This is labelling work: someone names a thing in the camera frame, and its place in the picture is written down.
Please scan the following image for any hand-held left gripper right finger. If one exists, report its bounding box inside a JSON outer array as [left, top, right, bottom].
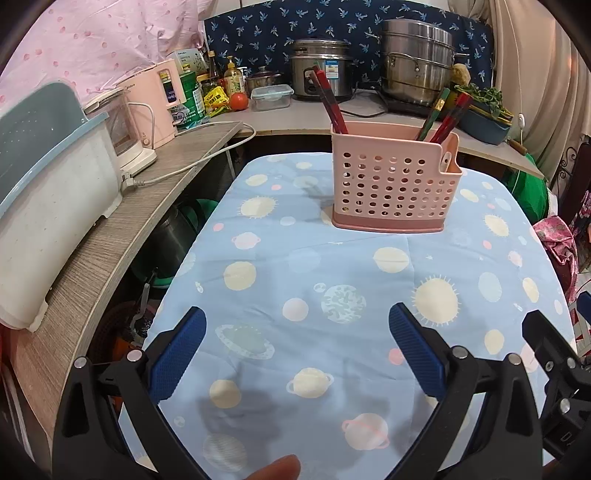
[[389, 303, 541, 480]]

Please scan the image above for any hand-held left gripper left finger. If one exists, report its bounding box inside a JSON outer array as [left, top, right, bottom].
[[52, 306, 208, 480]]

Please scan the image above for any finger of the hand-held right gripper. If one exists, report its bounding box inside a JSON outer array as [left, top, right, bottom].
[[522, 311, 583, 384]]

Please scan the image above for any pink perforated utensil holder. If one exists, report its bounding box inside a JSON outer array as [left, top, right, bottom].
[[331, 121, 462, 233]]

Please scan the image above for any dark red chopstick silver band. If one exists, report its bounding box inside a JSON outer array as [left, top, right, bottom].
[[427, 92, 469, 143]]

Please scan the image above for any green chopstick gold band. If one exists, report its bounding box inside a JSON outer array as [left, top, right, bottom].
[[414, 88, 451, 142]]

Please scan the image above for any bright red chopstick silver band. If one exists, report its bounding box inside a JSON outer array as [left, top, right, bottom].
[[314, 66, 348, 136], [434, 95, 472, 144]]

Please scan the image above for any person's left hand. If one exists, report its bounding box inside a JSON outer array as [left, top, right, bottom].
[[233, 455, 301, 480]]

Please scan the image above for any pink floral cloth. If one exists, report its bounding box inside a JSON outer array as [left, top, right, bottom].
[[533, 217, 583, 302]]

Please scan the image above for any light blue planet print tablecloth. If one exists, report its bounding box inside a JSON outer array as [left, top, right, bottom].
[[117, 154, 579, 480]]

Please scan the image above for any green bag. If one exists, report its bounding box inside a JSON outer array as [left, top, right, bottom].
[[508, 152, 551, 223]]

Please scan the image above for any white bin with grey-blue lid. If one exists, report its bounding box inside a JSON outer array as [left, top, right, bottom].
[[0, 80, 123, 332]]

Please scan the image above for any glass jug with white base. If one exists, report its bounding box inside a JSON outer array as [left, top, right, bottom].
[[83, 88, 158, 176]]

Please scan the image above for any blue planter with plants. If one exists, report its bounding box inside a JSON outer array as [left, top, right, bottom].
[[455, 85, 514, 147]]

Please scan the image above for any pink electric kettle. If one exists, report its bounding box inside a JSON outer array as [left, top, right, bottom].
[[122, 59, 184, 150]]

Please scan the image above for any green can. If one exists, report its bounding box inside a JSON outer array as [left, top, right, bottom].
[[173, 71, 206, 130]]

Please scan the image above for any yellow snack packet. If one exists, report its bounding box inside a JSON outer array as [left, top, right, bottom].
[[203, 87, 231, 112]]

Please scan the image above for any clear food container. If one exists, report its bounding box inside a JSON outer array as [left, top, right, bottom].
[[250, 85, 295, 112]]

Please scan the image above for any yellow liquid bottle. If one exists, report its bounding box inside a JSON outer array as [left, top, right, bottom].
[[224, 56, 246, 96]]

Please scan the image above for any steel steamer pot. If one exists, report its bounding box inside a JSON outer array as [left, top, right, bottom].
[[379, 18, 456, 106]]

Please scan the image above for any beige curtain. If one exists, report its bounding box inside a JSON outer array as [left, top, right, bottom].
[[450, 0, 591, 158]]

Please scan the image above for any small pot with glass lid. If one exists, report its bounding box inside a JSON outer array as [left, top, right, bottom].
[[245, 66, 284, 96]]

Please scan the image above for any steel rice cooker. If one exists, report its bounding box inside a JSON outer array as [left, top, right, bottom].
[[290, 38, 354, 103]]

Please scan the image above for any pink dotted cloth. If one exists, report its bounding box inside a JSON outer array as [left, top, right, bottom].
[[0, 0, 218, 117]]

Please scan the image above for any dark blue printed cloth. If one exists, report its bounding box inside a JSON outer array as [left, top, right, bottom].
[[203, 0, 496, 93]]

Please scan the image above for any white power plug with cable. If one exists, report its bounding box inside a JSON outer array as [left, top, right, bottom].
[[119, 121, 257, 191]]

